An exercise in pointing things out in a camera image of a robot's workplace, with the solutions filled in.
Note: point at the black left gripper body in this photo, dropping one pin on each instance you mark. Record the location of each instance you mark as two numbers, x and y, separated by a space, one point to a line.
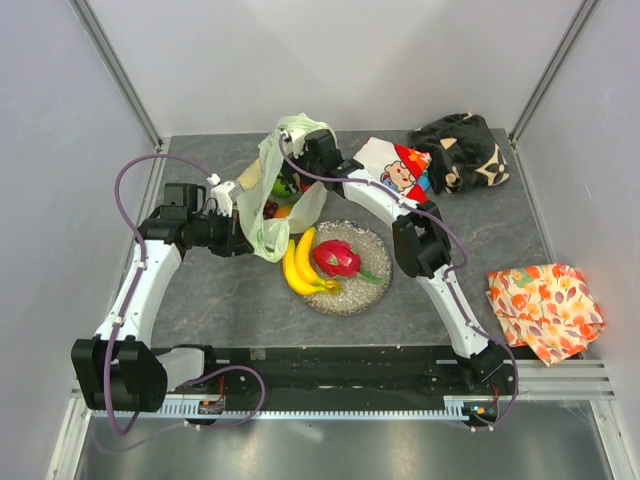
217 233

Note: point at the black beige patterned cloth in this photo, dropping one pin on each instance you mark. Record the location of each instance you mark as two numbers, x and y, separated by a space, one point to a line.
464 153

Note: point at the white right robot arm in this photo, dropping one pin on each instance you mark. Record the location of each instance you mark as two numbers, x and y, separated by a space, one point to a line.
421 240

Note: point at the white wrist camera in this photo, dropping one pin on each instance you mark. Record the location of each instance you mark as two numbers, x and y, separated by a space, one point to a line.
224 193
293 141

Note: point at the dark red fake grapes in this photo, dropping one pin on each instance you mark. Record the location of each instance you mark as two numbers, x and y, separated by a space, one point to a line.
269 209

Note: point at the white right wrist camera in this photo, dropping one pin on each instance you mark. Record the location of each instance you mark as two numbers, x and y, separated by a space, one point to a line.
293 141

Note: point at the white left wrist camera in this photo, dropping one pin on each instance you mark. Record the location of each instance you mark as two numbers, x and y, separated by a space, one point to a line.
224 193

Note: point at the green fake round fruit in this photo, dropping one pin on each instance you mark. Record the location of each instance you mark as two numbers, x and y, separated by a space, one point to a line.
280 189

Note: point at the orange floral cloth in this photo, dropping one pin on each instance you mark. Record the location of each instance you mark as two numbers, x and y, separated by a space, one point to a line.
548 308

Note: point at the grey slotted cable duct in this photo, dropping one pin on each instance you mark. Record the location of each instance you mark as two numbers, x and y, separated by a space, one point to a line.
194 410

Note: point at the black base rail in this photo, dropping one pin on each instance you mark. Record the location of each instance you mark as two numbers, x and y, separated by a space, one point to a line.
426 371

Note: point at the red fake apple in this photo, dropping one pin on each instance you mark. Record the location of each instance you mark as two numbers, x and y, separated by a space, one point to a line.
305 185

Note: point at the speckled ceramic plate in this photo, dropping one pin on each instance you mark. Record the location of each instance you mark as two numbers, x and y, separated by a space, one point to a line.
357 295

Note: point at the avocado print plastic bag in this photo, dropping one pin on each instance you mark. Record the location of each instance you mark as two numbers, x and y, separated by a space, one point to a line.
269 238

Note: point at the white cartoon print cloth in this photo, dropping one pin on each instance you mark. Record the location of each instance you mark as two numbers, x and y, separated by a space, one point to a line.
402 169

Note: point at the red fake dragon fruit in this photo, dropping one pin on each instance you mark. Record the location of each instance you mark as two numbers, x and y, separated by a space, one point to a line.
337 258

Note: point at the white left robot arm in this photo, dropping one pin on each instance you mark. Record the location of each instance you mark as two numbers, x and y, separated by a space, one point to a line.
117 368

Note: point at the orange green fake mango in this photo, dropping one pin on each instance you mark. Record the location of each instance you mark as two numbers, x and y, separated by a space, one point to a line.
283 211

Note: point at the yellow fake banana bunch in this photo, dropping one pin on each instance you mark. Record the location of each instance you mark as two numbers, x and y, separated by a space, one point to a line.
299 274

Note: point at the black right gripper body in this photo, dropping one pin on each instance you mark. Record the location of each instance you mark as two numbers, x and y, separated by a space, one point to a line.
288 173

